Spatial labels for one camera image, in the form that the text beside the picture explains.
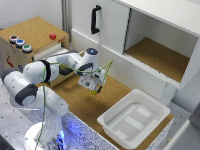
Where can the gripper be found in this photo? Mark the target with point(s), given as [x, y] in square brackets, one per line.
[90, 79]

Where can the yellow block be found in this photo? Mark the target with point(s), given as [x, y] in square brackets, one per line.
[94, 91]

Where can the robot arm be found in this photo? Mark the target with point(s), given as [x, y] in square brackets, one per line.
[35, 71]

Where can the pink block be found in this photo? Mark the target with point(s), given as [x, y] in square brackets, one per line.
[52, 36]

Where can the white sliding door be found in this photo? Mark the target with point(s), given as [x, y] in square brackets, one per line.
[113, 23]

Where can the white plastic box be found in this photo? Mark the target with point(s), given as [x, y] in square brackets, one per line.
[133, 121]

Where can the green button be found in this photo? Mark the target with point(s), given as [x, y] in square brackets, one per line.
[27, 48]

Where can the wooden drawer box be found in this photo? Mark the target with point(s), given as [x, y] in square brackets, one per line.
[33, 30]

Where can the blue button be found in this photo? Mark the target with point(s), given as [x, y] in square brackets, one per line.
[20, 42]

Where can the red button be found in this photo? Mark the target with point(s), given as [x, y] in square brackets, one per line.
[13, 39]

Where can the white cabinet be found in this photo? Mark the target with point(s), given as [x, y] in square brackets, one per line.
[156, 13]

